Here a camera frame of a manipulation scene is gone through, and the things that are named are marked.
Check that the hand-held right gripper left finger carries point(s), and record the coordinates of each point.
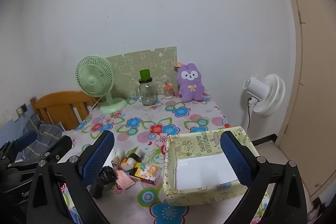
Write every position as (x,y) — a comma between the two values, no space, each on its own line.
(98,158)

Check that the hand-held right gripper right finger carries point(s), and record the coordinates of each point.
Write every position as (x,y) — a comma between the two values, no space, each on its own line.
(235,161)

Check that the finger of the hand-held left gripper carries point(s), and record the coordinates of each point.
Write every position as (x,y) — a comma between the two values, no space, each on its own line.
(63,145)
(25,140)

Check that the black plastic bag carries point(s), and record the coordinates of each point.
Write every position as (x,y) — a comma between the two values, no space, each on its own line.
(106,175)

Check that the white cloth bundle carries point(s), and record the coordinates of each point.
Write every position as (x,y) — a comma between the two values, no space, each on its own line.
(118,158)

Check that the pink packet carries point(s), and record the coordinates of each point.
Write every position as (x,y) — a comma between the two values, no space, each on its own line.
(124,179)

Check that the yellow cartoon-wrapped box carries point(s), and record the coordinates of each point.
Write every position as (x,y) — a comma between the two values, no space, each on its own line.
(199,192)

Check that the small cartoon printed carton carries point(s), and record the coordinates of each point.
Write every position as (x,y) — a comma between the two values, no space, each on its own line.
(147,171)

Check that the peach round soft toy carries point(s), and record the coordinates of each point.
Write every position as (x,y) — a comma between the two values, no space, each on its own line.
(129,163)

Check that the blue plaid blanket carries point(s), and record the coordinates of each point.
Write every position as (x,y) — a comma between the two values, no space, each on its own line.
(44,132)

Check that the green packet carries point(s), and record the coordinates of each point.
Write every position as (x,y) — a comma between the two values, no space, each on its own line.
(136,151)

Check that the floral tablecloth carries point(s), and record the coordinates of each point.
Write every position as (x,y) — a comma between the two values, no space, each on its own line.
(183,121)

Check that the green desk fan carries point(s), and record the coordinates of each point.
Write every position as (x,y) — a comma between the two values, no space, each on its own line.
(92,79)

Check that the white standing fan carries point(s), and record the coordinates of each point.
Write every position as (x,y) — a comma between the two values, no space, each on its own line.
(270,94)

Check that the glass jar with green lid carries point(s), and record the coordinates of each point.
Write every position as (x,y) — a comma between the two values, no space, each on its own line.
(147,94)

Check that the purple plush rabbit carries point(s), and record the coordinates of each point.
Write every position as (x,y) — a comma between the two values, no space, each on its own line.
(190,85)

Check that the cotton swab jar orange lid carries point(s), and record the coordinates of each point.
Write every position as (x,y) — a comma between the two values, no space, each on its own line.
(168,91)

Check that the pink patterned cloth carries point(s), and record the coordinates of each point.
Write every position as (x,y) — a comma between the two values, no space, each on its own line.
(316,213)

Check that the green patterned cardboard panel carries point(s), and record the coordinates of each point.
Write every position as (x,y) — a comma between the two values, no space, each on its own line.
(126,64)

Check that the beige door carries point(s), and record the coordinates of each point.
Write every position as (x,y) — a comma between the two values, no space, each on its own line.
(315,56)

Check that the wall socket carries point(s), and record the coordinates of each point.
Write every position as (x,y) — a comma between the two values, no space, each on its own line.
(21,109)

